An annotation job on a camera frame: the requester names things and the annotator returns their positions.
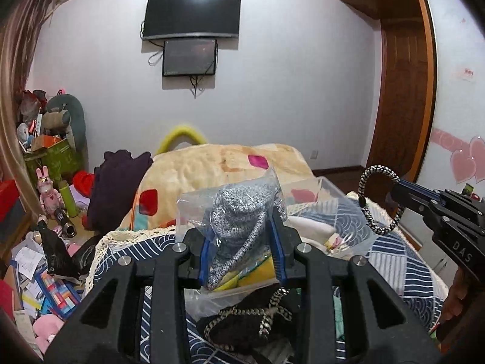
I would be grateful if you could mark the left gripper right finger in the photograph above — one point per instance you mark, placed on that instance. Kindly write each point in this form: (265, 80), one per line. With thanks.
(378, 326)

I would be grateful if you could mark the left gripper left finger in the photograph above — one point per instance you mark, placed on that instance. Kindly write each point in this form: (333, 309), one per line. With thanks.
(106, 327)

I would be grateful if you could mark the yellow patterned fabric item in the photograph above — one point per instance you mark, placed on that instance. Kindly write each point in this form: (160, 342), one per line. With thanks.
(336, 244)

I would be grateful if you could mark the white sock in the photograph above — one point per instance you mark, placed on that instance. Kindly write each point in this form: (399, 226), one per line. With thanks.
(311, 229)

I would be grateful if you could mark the grey knit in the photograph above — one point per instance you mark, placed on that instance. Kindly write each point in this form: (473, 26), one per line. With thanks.
(232, 219)

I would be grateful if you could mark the right hand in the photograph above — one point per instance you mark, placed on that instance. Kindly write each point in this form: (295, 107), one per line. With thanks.
(454, 304)

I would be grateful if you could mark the green knitted cloth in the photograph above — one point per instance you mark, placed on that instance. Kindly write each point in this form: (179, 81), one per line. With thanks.
(339, 319)

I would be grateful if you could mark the white sliding door with hearts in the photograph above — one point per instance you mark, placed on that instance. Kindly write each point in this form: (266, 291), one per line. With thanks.
(455, 151)

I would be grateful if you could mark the clear plastic storage box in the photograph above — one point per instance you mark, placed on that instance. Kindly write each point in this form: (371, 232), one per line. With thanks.
(319, 199)

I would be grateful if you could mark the blue white patterned bedspread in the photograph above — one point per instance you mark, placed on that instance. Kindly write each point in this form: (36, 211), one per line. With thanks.
(391, 255)

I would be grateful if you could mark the beige plush blanket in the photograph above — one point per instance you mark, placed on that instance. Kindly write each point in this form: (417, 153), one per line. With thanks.
(206, 166)

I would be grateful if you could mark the dark purple plush blanket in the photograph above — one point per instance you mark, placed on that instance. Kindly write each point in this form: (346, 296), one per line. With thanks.
(116, 181)

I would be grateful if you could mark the colourful blue book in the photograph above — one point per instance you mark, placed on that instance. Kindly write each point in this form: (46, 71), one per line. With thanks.
(61, 296)

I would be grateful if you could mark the red plush item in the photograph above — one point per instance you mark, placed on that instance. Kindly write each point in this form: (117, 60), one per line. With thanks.
(83, 182)

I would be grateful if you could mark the brown wooden wardrobe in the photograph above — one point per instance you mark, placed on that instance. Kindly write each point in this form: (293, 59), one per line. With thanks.
(408, 81)

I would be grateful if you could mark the yellow plush headband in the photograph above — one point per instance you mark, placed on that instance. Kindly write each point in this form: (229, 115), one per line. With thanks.
(178, 135)

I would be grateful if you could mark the pink neck pillow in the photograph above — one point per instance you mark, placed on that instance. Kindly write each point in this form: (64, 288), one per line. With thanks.
(46, 327)

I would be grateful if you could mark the green bottle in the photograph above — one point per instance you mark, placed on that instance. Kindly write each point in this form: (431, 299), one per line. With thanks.
(68, 199)

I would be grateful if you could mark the pink rabbit doll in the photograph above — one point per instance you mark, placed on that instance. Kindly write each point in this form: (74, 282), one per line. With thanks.
(49, 198)

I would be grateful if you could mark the green cardboard box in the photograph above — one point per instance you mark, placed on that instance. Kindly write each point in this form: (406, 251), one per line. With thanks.
(62, 162)

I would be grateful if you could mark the red box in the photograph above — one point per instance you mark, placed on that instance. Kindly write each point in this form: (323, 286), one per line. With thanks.
(9, 194)

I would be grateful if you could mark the grey green plush toy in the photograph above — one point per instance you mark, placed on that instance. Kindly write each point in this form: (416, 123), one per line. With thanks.
(64, 115)

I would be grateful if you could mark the striped brown curtain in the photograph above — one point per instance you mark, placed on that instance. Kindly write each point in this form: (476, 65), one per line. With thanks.
(19, 36)

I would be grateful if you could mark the small black wall monitor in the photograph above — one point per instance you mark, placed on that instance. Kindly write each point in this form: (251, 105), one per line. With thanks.
(189, 57)

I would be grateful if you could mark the large black wall television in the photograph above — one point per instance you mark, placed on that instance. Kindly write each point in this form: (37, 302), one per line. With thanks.
(165, 19)

